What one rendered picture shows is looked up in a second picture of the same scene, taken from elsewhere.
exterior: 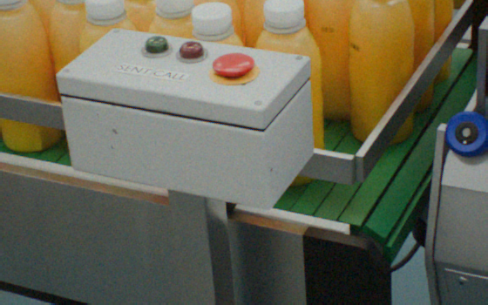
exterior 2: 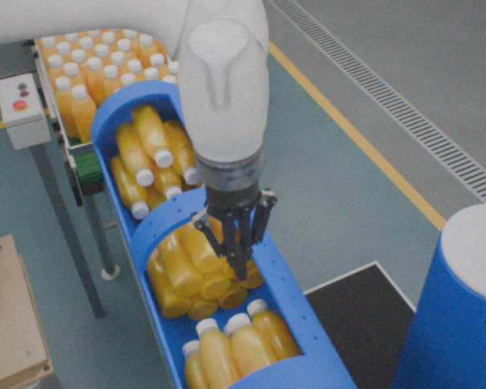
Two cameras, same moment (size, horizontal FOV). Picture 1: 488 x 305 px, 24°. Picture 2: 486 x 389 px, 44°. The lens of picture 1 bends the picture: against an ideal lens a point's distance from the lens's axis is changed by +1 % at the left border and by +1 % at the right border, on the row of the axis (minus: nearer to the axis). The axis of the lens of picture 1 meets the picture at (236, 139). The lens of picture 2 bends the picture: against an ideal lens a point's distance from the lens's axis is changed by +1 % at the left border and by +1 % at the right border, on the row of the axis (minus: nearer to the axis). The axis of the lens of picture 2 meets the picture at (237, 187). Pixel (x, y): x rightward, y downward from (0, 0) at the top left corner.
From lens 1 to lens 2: 1.44 m
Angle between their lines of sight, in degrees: 36
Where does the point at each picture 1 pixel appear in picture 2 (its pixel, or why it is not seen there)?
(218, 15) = (59, 83)
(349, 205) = (85, 160)
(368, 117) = not seen: hidden behind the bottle
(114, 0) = (53, 61)
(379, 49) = not seen: hidden behind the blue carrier
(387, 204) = (93, 167)
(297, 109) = (32, 126)
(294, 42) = (76, 103)
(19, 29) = (46, 54)
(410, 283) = (325, 205)
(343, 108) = not seen: hidden behind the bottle
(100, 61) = (8, 83)
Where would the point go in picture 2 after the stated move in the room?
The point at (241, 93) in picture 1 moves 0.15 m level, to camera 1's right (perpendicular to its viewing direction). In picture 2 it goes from (9, 114) to (44, 137)
